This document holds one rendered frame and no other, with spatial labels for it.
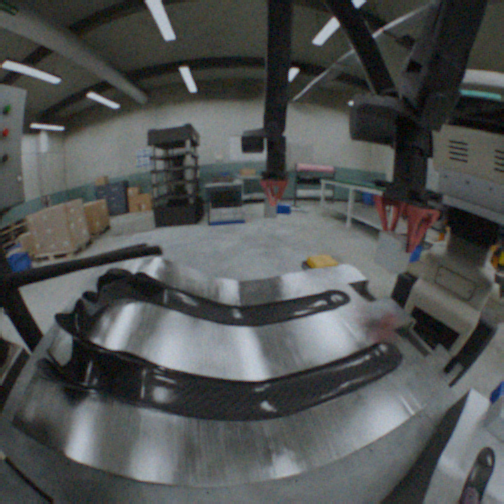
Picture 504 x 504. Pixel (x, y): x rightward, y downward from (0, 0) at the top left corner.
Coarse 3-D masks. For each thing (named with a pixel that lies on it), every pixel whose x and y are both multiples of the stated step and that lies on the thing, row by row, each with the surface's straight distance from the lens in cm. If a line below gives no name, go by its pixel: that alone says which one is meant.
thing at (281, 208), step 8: (264, 200) 58; (272, 200) 58; (264, 208) 59; (272, 208) 58; (280, 208) 58; (288, 208) 58; (296, 208) 59; (304, 208) 59; (264, 216) 59; (272, 216) 59
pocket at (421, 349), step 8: (400, 328) 27; (408, 328) 29; (400, 336) 29; (408, 336) 30; (416, 336) 29; (408, 344) 29; (416, 344) 29; (424, 344) 29; (416, 352) 29; (424, 352) 29
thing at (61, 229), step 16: (48, 208) 452; (64, 208) 384; (80, 208) 420; (32, 224) 457; (48, 224) 419; (64, 224) 389; (80, 224) 414; (32, 240) 473; (48, 240) 431; (64, 240) 400; (80, 240) 409
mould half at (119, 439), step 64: (128, 320) 19; (192, 320) 21; (320, 320) 24; (384, 320) 26; (384, 384) 21; (64, 448) 15; (128, 448) 14; (192, 448) 14; (256, 448) 16; (320, 448) 17
